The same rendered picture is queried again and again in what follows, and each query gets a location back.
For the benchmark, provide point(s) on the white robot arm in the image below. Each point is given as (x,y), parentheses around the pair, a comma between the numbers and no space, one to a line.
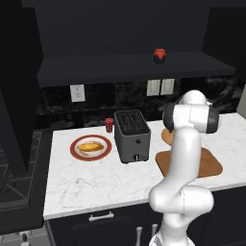
(184,166)

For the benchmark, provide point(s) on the golden croissant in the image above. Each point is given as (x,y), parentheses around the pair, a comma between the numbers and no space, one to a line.
(90,147)

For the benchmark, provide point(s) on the red lidded jam jar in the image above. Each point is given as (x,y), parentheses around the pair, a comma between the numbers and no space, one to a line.
(159,55)

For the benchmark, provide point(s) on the dark open cabinet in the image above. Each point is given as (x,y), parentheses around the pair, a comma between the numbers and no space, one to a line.
(128,41)

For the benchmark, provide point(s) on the brown wooden cutting board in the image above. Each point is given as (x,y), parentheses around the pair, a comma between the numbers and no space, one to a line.
(209,164)

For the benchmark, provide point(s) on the dark cabinet door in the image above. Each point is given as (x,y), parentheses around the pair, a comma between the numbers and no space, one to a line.
(96,235)
(221,217)

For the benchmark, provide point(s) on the red cup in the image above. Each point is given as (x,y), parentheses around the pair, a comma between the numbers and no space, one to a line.
(109,124)

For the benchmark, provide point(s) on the grey toaster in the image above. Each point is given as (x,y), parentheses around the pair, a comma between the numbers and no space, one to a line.
(132,136)

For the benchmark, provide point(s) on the red rimmed white plate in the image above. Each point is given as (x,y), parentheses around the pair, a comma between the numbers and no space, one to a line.
(90,147)

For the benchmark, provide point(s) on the dark drawer front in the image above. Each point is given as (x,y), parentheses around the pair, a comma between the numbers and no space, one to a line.
(102,219)

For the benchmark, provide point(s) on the black stove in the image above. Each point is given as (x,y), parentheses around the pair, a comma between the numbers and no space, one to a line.
(17,182)

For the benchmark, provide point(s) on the white wall outlet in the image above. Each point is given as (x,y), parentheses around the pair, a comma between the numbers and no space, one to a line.
(77,93)

